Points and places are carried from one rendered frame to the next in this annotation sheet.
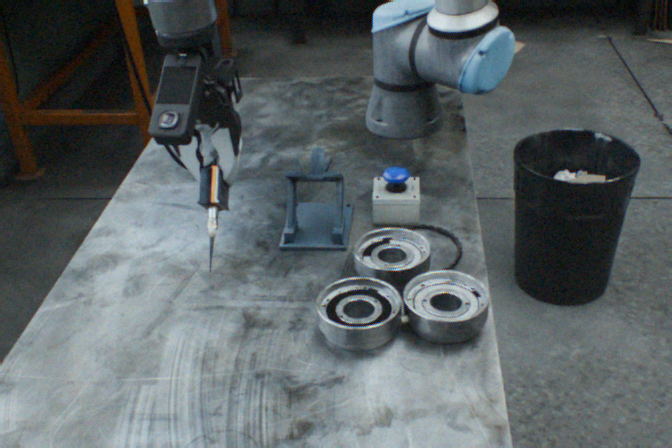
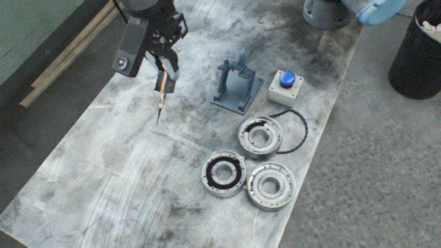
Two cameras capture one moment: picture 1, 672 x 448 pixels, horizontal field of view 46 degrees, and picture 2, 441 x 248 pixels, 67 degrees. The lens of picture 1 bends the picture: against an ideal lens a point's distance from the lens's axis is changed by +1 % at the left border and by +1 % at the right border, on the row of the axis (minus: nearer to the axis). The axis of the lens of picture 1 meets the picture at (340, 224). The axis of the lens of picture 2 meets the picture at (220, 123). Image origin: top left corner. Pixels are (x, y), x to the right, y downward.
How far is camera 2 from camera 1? 0.54 m
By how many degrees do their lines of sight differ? 33
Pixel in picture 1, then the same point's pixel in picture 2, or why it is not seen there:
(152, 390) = (115, 180)
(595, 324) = (418, 114)
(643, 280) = not seen: outside the picture
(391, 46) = not seen: outside the picture
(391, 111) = (316, 10)
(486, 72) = (376, 16)
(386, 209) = (275, 96)
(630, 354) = (428, 137)
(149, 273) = (143, 98)
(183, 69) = (138, 28)
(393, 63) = not seen: outside the picture
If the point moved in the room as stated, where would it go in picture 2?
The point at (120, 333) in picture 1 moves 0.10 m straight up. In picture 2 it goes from (116, 136) to (101, 116)
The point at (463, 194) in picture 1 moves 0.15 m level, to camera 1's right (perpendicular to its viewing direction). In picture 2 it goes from (331, 90) to (390, 104)
